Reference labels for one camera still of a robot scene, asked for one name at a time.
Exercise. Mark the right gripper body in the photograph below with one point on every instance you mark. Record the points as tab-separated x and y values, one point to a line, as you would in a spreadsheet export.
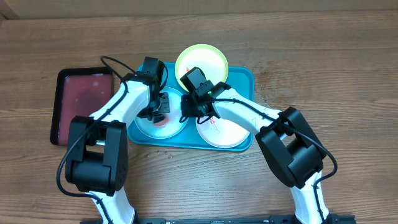
191	111

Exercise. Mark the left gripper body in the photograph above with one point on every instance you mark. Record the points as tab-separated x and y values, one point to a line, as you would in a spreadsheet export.
158	106

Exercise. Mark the red sponge with dark scourer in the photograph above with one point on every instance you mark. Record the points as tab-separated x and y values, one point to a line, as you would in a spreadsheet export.
160	119

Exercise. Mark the light blue plate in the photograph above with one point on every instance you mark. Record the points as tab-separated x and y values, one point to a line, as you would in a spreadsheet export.
170	126

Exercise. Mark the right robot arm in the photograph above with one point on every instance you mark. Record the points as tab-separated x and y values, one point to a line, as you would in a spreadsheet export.
290	147

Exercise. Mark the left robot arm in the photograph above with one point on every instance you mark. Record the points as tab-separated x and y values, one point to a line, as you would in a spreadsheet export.
96	162

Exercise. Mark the teal plastic tray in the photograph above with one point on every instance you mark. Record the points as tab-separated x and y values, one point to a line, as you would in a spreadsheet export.
239	78

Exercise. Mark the black red-lined tray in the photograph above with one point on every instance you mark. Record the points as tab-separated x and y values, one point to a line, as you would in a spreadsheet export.
79	91

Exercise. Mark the white plate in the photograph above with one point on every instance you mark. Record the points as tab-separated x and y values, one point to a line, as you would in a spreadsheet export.
221	133

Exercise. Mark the green plate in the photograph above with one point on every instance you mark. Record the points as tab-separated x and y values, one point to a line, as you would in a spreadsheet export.
208	58

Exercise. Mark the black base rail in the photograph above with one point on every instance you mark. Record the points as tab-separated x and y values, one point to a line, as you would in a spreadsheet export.
274	219

